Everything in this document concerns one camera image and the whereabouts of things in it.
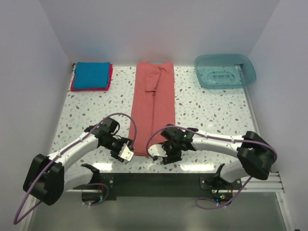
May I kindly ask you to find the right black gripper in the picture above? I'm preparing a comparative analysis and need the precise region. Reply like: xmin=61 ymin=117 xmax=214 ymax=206
xmin=158 ymin=140 xmax=182 ymax=165

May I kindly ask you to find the salmon pink t shirt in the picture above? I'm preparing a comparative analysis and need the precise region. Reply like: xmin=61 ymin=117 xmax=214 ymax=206
xmin=129 ymin=63 xmax=176 ymax=156

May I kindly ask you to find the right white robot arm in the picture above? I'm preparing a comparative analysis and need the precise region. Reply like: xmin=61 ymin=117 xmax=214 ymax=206
xmin=148 ymin=124 xmax=277 ymax=189

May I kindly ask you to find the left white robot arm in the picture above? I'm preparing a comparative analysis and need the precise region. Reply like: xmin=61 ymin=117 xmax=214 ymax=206
xmin=23 ymin=117 xmax=135 ymax=205

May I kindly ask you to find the folded blue t shirt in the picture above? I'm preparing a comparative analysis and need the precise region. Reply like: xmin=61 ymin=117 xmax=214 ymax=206
xmin=73 ymin=62 xmax=112 ymax=90

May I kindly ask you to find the folded red t shirt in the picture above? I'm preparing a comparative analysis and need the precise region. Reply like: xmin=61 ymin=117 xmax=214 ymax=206
xmin=70 ymin=62 xmax=114 ymax=92

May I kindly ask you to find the teal plastic basin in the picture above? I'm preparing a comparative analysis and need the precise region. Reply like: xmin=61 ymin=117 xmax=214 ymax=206
xmin=194 ymin=54 xmax=257 ymax=90

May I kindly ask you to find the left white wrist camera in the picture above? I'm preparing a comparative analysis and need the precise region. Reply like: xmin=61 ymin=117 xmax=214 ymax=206
xmin=118 ymin=144 xmax=134 ymax=162

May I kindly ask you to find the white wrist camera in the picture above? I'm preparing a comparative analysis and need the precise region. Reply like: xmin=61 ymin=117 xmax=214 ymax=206
xmin=147 ymin=144 xmax=167 ymax=161
xmin=118 ymin=144 xmax=134 ymax=162

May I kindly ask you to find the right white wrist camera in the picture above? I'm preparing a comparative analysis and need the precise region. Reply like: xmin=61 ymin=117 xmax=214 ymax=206
xmin=147 ymin=144 xmax=167 ymax=161

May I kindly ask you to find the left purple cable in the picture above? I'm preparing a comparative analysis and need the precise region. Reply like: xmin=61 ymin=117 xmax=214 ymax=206
xmin=13 ymin=113 xmax=138 ymax=226

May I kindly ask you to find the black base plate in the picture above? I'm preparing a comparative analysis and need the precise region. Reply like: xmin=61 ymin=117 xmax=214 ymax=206
xmin=71 ymin=172 xmax=243 ymax=207

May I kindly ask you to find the aluminium frame rail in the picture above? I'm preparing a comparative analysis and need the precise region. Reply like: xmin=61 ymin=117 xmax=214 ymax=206
xmin=30 ymin=168 xmax=284 ymax=193

